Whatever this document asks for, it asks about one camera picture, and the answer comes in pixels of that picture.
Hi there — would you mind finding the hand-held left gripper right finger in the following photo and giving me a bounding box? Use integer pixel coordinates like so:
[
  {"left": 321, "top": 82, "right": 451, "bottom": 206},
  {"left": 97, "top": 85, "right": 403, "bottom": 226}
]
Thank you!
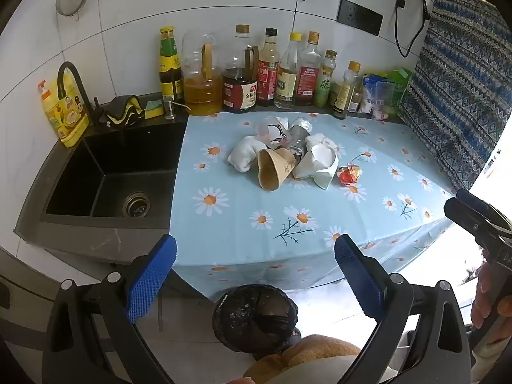
[{"left": 334, "top": 234, "right": 473, "bottom": 384}]

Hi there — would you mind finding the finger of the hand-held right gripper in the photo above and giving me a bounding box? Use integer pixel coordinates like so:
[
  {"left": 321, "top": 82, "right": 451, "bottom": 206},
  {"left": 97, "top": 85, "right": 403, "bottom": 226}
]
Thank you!
[
  {"left": 456, "top": 188, "right": 512, "bottom": 241},
  {"left": 444, "top": 198, "right": 508, "bottom": 251}
]

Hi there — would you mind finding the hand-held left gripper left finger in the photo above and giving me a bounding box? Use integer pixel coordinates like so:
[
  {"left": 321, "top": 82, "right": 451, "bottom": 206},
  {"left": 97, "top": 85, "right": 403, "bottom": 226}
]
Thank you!
[{"left": 42, "top": 234, "right": 179, "bottom": 384}]

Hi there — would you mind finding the red yellow snack wrapper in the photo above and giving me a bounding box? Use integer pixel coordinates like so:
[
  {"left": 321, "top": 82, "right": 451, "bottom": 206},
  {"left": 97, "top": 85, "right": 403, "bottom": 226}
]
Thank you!
[{"left": 336, "top": 163, "right": 363, "bottom": 187}]

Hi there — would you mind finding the trash bin with black bag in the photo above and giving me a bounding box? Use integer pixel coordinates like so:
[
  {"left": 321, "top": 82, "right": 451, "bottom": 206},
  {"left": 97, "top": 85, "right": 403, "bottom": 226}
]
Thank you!
[{"left": 212, "top": 284, "right": 300, "bottom": 358}]

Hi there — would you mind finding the white paper cup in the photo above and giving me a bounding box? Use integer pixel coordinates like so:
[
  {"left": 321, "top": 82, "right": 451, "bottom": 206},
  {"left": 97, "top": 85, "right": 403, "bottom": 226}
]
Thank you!
[{"left": 293, "top": 134, "right": 339, "bottom": 189}]

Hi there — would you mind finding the brown paper cup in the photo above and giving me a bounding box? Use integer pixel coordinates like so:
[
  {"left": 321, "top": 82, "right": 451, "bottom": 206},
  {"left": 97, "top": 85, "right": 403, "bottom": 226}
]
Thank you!
[{"left": 257, "top": 147, "right": 297, "bottom": 191}]

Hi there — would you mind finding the large white tissue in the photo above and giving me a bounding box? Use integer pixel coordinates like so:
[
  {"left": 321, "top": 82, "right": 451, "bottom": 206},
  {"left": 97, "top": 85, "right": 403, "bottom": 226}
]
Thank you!
[{"left": 227, "top": 136, "right": 265, "bottom": 173}]

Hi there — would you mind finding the person's right hand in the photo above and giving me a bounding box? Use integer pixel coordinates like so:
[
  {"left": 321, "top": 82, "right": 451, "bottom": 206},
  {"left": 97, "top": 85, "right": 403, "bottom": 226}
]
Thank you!
[{"left": 471, "top": 250, "right": 512, "bottom": 329}]

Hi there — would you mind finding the person's leg in orange trousers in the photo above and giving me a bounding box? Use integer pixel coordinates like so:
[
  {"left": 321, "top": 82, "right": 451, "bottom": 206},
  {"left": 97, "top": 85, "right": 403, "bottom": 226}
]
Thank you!
[{"left": 242, "top": 334, "right": 363, "bottom": 384}]

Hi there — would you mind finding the blue daisy print tablecloth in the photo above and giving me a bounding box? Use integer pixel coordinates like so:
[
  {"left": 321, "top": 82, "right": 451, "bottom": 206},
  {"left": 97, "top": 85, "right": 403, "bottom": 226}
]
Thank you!
[{"left": 167, "top": 110, "right": 460, "bottom": 302}]

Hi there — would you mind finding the black kitchen sink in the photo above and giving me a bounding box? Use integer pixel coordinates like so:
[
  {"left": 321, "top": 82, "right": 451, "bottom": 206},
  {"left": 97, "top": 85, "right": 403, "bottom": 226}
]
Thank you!
[{"left": 14, "top": 120, "right": 188, "bottom": 265}]

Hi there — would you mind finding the blue patterned cloth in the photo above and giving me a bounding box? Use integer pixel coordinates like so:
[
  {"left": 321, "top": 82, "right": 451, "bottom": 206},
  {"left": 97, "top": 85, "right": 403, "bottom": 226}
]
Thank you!
[{"left": 399, "top": 0, "right": 512, "bottom": 193}]

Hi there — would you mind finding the crushed clear plastic bottle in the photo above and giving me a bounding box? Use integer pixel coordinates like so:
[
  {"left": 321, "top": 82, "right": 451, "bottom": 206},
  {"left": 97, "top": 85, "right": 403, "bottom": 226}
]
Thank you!
[{"left": 286, "top": 118, "right": 313, "bottom": 156}]

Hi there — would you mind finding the green bag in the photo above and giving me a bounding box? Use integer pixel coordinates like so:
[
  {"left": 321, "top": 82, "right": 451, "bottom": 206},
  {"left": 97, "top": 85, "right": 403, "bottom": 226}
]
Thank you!
[{"left": 386, "top": 67, "right": 412, "bottom": 117}]

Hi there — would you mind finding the white and blue bag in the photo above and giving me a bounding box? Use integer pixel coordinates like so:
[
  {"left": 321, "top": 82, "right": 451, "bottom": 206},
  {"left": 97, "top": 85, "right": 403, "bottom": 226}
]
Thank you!
[{"left": 358, "top": 73, "right": 395, "bottom": 115}]

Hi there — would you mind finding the small glass jar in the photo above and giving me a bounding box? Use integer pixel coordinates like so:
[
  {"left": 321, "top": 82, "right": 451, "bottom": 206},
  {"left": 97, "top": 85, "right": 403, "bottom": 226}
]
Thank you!
[{"left": 348, "top": 84, "right": 364, "bottom": 113}]

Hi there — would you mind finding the black and yellow dishcloth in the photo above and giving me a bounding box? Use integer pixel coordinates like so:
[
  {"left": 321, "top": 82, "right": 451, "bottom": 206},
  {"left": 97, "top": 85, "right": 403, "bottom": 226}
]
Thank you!
[{"left": 98, "top": 94, "right": 147, "bottom": 126}]

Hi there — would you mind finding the metal soap dispenser pump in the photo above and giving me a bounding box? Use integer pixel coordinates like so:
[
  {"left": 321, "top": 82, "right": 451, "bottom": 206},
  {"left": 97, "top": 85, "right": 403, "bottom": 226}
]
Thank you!
[{"left": 162, "top": 95, "right": 192, "bottom": 121}]

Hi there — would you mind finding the yellow green sponge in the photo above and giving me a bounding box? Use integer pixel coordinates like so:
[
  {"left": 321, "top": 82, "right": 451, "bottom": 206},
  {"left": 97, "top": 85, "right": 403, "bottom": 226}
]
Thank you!
[{"left": 144, "top": 99, "right": 164, "bottom": 120}]

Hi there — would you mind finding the black kitchen faucet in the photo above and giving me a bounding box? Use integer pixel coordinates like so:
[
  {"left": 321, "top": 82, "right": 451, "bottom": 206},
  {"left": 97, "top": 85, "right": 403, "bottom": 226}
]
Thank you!
[{"left": 57, "top": 61, "right": 100, "bottom": 126}]

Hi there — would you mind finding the clear plastic cup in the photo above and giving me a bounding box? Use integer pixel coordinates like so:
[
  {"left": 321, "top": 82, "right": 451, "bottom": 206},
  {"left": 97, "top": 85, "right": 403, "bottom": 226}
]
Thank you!
[{"left": 256, "top": 117, "right": 289, "bottom": 147}]

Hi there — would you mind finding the small beige label bottle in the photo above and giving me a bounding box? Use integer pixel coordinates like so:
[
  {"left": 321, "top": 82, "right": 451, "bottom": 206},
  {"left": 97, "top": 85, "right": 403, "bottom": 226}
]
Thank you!
[{"left": 332, "top": 61, "right": 361, "bottom": 120}]

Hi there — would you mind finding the yellow dish soap bottle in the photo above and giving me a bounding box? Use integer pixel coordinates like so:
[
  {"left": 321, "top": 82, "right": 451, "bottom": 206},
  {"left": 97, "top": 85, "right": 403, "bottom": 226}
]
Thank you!
[{"left": 37, "top": 79, "right": 91, "bottom": 148}]

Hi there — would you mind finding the clear cooking oil jug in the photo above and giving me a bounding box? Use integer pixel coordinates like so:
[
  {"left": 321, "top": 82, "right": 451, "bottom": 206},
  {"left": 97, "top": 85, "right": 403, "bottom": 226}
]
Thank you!
[{"left": 181, "top": 32, "right": 222, "bottom": 116}]

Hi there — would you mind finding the green label oil bottle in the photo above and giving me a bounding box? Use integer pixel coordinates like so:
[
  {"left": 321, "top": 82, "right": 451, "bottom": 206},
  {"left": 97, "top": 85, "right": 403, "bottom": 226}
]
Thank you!
[{"left": 312, "top": 50, "right": 337, "bottom": 108}]

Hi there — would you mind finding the dark soy sauce jug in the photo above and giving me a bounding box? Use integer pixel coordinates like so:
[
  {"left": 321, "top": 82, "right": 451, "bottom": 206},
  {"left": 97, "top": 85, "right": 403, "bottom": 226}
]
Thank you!
[{"left": 221, "top": 24, "right": 260, "bottom": 113}]

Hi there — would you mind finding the clear bottle with red label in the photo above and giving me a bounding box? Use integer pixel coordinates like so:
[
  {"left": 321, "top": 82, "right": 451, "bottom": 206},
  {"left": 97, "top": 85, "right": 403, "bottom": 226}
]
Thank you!
[{"left": 294, "top": 31, "right": 323, "bottom": 107}]

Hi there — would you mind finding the yellow cap vinegar bottle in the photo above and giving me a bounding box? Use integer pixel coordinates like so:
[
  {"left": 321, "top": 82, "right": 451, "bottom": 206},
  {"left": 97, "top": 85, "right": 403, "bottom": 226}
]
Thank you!
[{"left": 274, "top": 32, "right": 302, "bottom": 109}]

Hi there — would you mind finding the green label sauce bottle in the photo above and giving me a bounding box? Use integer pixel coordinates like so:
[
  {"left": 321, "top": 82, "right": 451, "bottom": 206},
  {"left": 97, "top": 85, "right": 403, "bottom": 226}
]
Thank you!
[{"left": 159, "top": 27, "right": 185, "bottom": 102}]

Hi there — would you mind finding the red label soy sauce bottle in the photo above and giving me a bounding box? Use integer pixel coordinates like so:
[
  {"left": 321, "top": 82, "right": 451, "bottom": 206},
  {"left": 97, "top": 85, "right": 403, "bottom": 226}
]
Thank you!
[{"left": 256, "top": 28, "right": 281, "bottom": 107}]

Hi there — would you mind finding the black power cable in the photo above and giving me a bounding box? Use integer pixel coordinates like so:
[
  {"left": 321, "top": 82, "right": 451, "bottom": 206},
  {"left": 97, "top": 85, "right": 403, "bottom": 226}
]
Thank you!
[{"left": 395, "top": 0, "right": 430, "bottom": 59}]

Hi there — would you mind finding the black wall socket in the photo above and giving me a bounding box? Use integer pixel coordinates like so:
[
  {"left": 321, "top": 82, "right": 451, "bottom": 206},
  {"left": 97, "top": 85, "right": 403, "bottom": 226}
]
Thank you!
[{"left": 337, "top": 0, "right": 384, "bottom": 36}]

